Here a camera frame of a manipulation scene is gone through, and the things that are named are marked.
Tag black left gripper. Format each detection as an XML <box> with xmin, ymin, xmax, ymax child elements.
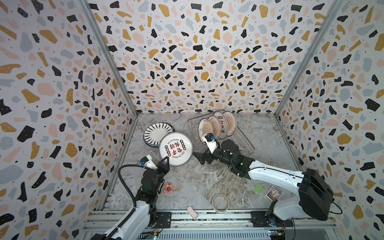
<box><xmin>152</xmin><ymin>156</ymin><xmax>168</xmax><ymax>195</ymax></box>

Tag red character plate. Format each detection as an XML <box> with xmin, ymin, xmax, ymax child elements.
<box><xmin>159</xmin><ymin>132</ymin><xmax>193</xmax><ymax>167</ymax></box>
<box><xmin>213</xmin><ymin>111</ymin><xmax>228</xmax><ymax>140</ymax></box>

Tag white striped plate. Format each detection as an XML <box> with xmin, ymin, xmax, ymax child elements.
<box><xmin>143</xmin><ymin>123</ymin><xmax>175</xmax><ymax>148</ymax></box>

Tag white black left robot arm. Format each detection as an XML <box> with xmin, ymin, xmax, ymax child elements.
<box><xmin>91</xmin><ymin>155</ymin><xmax>170</xmax><ymax>240</ymax></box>

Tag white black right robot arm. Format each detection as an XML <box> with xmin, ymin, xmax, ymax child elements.
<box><xmin>193</xmin><ymin>140</ymin><xmax>334</xmax><ymax>227</ymax></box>

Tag pink toy figure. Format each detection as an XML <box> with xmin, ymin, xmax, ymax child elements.
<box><xmin>164</xmin><ymin>183</ymin><xmax>175</xmax><ymax>194</ymax></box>

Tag orange sunburst plate front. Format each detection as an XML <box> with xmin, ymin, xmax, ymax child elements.
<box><xmin>198</xmin><ymin>118</ymin><xmax>213</xmax><ymax>144</ymax></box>

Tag orange sunburst plate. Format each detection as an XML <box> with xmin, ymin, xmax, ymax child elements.
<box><xmin>208</xmin><ymin>116</ymin><xmax>221</xmax><ymax>139</ymax></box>
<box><xmin>198</xmin><ymin>118</ymin><xmax>213</xmax><ymax>144</ymax></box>
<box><xmin>224</xmin><ymin>111</ymin><xmax>237</xmax><ymax>137</ymax></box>

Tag orange sunburst plate rear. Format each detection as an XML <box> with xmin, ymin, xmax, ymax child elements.
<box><xmin>224</xmin><ymin>111</ymin><xmax>237</xmax><ymax>137</ymax></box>

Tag pink eraser block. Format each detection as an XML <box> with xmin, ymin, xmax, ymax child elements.
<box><xmin>187</xmin><ymin>207</ymin><xmax>199</xmax><ymax>221</ymax></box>

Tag green round lid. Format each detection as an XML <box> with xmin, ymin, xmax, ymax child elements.
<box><xmin>254</xmin><ymin>184</ymin><xmax>264</xmax><ymax>194</ymax></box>

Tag colourful card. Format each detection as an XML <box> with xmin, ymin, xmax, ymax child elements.
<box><xmin>266</xmin><ymin>185</ymin><xmax>284</xmax><ymax>202</ymax></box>

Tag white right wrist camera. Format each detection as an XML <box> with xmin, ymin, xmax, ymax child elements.
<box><xmin>204</xmin><ymin>133</ymin><xmax>218</xmax><ymax>154</ymax></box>

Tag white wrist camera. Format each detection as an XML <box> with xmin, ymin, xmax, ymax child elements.
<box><xmin>204</xmin><ymin>133</ymin><xmax>218</xmax><ymax>154</ymax></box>
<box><xmin>140</xmin><ymin>155</ymin><xmax>158</xmax><ymax>170</ymax></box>

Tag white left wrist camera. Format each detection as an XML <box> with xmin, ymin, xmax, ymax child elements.
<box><xmin>140</xmin><ymin>155</ymin><xmax>158</xmax><ymax>170</ymax></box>

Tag stainless wire dish rack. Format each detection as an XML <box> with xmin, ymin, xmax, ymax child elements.
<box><xmin>187</xmin><ymin>110</ymin><xmax>256</xmax><ymax>157</ymax></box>

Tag clear tape ring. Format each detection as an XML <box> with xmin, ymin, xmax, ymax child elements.
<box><xmin>211</xmin><ymin>193</ymin><xmax>230</xmax><ymax>214</ymax></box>

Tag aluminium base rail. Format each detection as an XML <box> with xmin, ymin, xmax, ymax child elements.
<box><xmin>82</xmin><ymin>208</ymin><xmax>337</xmax><ymax>240</ymax></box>

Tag aluminium corner post left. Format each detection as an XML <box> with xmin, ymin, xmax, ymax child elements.
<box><xmin>76</xmin><ymin>0</ymin><xmax>139</xmax><ymax>118</ymax></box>

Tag aluminium corner post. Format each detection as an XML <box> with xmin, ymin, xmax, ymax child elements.
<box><xmin>274</xmin><ymin>0</ymin><xmax>346</xmax><ymax>118</ymax></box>
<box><xmin>76</xmin><ymin>0</ymin><xmax>139</xmax><ymax>118</ymax></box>

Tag aluminium corner post right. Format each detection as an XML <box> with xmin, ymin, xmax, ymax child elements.
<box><xmin>274</xmin><ymin>0</ymin><xmax>346</xmax><ymax>118</ymax></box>

